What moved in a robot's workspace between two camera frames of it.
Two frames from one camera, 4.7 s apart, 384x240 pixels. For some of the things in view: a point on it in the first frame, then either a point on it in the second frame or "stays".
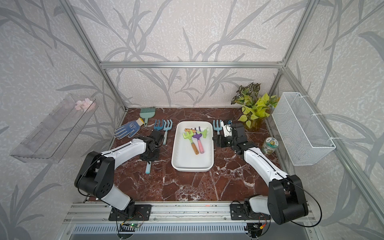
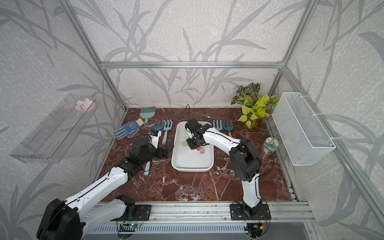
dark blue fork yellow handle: [159, 128] stays
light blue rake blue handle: [148, 167] stays
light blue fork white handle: [167, 126] stays
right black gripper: [220, 140] to [191, 146]
